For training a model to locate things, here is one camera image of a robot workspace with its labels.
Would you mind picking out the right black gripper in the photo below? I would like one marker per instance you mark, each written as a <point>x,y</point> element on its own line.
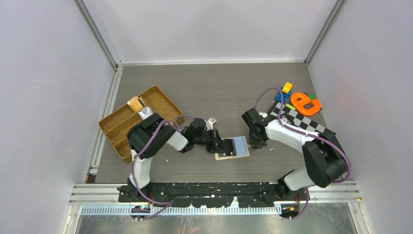
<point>255,145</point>

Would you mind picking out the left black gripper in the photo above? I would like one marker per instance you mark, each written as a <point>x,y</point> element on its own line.
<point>217,145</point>

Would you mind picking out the beige card holder wallet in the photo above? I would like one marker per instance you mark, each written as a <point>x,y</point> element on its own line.
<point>241,147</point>

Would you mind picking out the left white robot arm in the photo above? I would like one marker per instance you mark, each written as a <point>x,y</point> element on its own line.
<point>150,135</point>

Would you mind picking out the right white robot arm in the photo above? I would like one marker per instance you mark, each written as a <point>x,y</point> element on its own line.
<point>325,160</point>

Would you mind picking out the white credit card in tray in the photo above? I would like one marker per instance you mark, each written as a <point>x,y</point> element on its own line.
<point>145,113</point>

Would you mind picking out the gold credit card in tray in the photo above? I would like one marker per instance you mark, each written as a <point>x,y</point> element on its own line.
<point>136,103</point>

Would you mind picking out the lime green stick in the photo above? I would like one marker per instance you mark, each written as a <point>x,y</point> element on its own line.
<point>290,106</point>

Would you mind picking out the blue toy block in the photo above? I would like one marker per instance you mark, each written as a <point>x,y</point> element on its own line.
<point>283,97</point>

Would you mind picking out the orange plastic letter toy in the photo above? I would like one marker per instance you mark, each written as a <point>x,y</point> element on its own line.
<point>304,105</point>

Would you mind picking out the black white checkerboard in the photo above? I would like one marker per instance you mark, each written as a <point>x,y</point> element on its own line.
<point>295,118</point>

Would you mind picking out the yellow toy block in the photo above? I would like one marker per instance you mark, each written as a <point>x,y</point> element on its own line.
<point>287,87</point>

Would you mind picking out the woven wicker tray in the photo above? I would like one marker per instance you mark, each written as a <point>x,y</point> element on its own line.
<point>116,125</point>

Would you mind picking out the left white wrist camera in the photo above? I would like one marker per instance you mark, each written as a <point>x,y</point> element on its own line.
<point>210,122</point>

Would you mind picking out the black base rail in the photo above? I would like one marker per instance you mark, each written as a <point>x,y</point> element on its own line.
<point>210,194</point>

